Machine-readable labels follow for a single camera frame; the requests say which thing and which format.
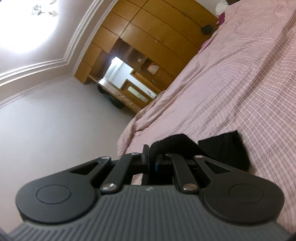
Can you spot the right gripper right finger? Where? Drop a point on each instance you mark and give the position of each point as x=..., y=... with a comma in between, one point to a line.
x=230, y=194

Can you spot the ceiling lamp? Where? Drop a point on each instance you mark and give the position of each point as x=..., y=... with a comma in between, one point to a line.
x=28, y=27

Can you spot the pink checked bed cover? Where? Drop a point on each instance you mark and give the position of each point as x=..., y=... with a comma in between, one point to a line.
x=243, y=79

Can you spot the black garment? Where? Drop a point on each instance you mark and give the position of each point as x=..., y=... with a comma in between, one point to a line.
x=226, y=148

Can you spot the white pink container on shelf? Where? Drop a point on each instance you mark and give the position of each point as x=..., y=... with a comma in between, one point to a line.
x=153, y=68

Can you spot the magenta cloth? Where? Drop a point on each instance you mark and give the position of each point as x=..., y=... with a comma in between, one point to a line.
x=221, y=19

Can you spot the wooden wardrobe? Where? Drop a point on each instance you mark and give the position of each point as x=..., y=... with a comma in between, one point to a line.
x=167, y=33

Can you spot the white plush toy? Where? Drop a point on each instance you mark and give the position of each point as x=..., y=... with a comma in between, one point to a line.
x=221, y=7

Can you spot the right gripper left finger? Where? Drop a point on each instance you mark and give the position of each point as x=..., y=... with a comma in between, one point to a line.
x=68, y=195

